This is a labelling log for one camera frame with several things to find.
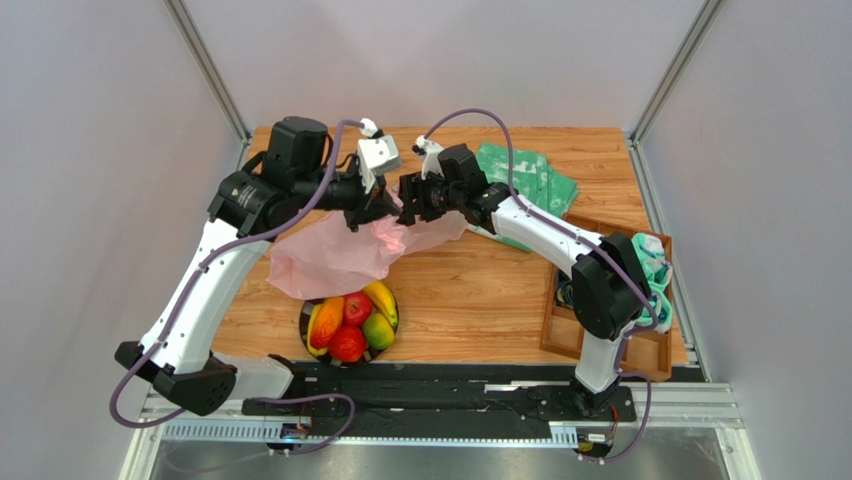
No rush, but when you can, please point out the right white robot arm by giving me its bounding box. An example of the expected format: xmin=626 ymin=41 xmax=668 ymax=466
xmin=398 ymin=139 xmax=651 ymax=394

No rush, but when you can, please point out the teal white sock upper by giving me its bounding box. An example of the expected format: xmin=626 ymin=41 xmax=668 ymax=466
xmin=631 ymin=233 xmax=673 ymax=289

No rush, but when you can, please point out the green fruit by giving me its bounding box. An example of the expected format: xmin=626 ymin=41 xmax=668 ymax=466
xmin=361 ymin=313 xmax=396 ymax=350

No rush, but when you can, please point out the pink plastic bag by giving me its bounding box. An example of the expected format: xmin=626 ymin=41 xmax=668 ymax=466
xmin=267 ymin=212 xmax=468 ymax=300

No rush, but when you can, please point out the red apple fruit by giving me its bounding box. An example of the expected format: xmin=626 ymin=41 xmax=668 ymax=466
xmin=342 ymin=291 xmax=373 ymax=327

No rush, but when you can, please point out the green white cloth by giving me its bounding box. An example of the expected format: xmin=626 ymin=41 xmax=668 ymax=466
xmin=476 ymin=142 xmax=578 ymax=216

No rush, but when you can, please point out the teal white sock lower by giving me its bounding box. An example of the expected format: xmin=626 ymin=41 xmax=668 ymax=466
xmin=649 ymin=282 xmax=674 ymax=334

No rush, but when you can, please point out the yellow mango fruit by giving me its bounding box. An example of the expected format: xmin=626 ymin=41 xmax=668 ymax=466
xmin=304 ymin=305 xmax=328 ymax=357

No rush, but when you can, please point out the teal white sock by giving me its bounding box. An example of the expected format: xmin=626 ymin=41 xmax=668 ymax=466
xmin=649 ymin=282 xmax=674 ymax=334
xmin=631 ymin=233 xmax=673 ymax=289

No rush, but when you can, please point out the yellow banana bunch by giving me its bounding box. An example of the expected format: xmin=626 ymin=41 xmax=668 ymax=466
xmin=362 ymin=280 xmax=398 ymax=329

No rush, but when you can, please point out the wooden compartment tray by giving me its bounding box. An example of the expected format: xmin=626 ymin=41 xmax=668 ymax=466
xmin=539 ymin=214 xmax=674 ymax=383

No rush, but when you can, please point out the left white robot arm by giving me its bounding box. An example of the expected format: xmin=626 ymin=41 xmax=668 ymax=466
xmin=115 ymin=116 xmax=402 ymax=416

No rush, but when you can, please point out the red tomato fruit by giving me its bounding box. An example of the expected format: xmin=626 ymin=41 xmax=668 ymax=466
xmin=328 ymin=325 xmax=367 ymax=363

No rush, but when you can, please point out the dark round plate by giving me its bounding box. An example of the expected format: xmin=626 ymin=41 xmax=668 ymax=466
xmin=299 ymin=281 xmax=399 ymax=368

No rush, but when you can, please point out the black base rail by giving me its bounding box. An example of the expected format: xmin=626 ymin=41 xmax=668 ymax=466
xmin=241 ymin=362 xmax=641 ymax=440

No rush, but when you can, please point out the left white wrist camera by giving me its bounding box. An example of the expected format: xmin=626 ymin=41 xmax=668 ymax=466
xmin=356 ymin=135 xmax=402 ymax=193

